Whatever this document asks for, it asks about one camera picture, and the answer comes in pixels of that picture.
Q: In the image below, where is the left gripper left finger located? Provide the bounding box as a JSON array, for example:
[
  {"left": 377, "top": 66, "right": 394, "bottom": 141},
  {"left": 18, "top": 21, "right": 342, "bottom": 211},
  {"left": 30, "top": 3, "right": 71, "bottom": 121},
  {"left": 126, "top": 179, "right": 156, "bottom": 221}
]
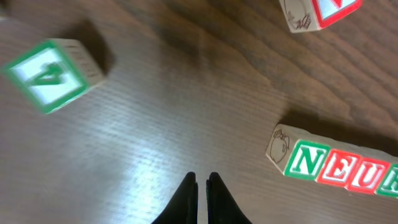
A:
[{"left": 152, "top": 172, "right": 198, "bottom": 224}]

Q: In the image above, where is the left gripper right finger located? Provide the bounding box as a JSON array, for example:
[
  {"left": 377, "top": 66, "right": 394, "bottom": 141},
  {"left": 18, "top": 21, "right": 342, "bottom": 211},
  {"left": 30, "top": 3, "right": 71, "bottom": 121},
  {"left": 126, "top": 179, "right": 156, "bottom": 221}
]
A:
[{"left": 206, "top": 172, "right": 252, "bottom": 224}]

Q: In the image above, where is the green N block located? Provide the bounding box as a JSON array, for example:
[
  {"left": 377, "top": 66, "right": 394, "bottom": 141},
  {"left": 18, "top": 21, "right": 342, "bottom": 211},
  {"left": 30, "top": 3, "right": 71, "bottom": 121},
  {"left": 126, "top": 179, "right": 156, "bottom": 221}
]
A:
[{"left": 266, "top": 124, "right": 331, "bottom": 182}]

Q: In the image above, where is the red E block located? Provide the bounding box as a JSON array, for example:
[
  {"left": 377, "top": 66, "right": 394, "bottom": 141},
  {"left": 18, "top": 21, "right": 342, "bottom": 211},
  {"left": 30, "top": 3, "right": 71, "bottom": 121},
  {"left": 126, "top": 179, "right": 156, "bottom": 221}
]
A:
[{"left": 316, "top": 142, "right": 362, "bottom": 188}]

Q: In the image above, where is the red U block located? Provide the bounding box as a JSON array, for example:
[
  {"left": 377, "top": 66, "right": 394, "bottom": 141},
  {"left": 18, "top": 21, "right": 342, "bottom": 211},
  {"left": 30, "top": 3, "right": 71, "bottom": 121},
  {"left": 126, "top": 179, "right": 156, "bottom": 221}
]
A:
[{"left": 345, "top": 146, "right": 396, "bottom": 195}]

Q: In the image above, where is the green R block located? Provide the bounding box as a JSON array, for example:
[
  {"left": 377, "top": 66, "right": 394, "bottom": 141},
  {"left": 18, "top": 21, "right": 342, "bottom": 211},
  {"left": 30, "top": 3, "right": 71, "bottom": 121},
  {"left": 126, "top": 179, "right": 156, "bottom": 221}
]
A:
[{"left": 375, "top": 156, "right": 397, "bottom": 198}]

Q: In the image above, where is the green 4 block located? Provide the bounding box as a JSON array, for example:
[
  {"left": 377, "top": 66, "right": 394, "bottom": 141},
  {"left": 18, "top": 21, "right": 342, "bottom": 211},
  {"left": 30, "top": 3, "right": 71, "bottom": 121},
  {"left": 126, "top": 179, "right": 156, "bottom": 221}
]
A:
[{"left": 3, "top": 39, "right": 105, "bottom": 114}]

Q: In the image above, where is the red A block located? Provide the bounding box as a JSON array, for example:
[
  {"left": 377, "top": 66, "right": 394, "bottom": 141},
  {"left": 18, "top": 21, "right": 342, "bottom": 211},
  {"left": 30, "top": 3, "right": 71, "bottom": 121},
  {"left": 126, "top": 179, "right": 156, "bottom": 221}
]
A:
[{"left": 279, "top": 0, "right": 363, "bottom": 33}]

